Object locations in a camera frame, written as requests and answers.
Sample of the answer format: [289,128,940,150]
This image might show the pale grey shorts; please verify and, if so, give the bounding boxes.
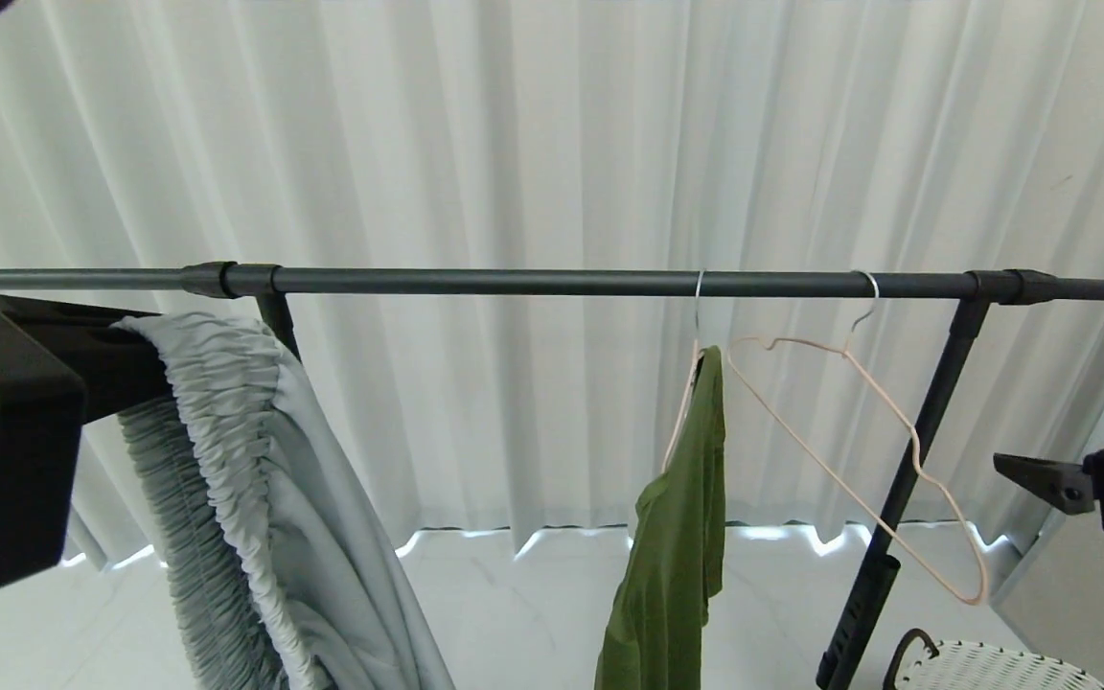
[111,311,457,690]

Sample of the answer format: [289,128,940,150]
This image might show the pink clothes hanger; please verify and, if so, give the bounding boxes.
[660,271,708,472]
[726,271,990,607]

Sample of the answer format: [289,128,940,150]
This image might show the white laundry basket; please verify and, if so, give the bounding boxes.
[883,628,1104,690]

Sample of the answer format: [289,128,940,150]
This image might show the green long-sleeved shirt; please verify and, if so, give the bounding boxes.
[595,345,727,690]

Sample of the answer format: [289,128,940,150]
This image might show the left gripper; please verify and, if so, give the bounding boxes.
[0,268,88,595]

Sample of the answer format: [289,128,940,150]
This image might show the black clothes rack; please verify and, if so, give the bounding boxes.
[0,261,1104,690]

